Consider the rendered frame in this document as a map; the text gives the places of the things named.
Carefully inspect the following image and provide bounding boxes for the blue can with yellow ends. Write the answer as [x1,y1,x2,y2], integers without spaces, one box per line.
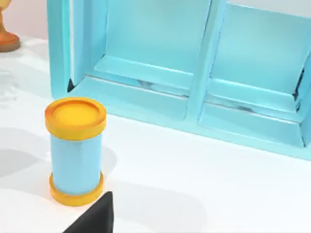
[44,97,107,207]

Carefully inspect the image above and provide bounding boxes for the light blue rack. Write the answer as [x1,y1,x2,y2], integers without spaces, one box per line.
[46,0,311,162]

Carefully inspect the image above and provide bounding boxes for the orange trophy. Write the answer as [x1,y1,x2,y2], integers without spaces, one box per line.
[0,0,21,52]

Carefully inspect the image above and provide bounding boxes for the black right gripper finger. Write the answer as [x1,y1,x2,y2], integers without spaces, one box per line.
[62,191,114,233]

